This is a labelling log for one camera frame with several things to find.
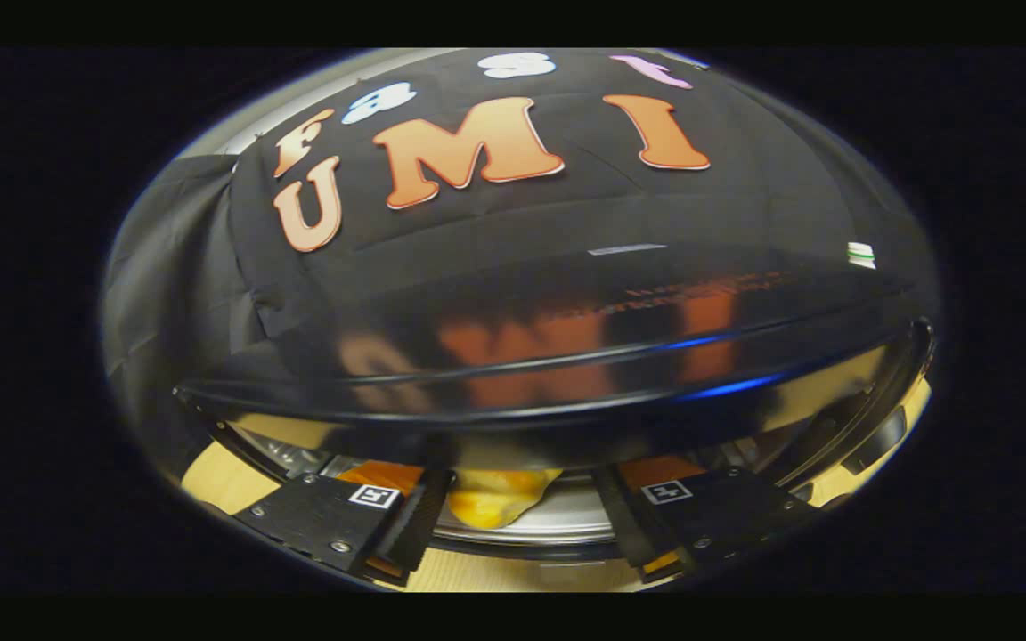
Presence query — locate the black toaster oven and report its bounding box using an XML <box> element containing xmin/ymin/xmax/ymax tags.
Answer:
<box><xmin>173</xmin><ymin>233</ymin><xmax>937</xmax><ymax>566</ymax></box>

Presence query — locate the metal baking tray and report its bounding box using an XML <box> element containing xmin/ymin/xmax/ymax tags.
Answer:
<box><xmin>433</xmin><ymin>472</ymin><xmax>625</xmax><ymax>546</ymax></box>

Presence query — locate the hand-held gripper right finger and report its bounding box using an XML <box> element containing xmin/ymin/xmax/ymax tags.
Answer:
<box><xmin>591</xmin><ymin>454</ymin><xmax>821</xmax><ymax>584</ymax></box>

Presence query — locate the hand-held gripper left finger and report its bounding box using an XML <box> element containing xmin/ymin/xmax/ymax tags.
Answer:
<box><xmin>232</xmin><ymin>458</ymin><xmax>458</xmax><ymax>588</ymax></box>

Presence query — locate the yellow bread roll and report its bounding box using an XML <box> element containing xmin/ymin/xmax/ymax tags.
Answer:
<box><xmin>446</xmin><ymin>467</ymin><xmax>563</xmax><ymax>531</ymax></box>

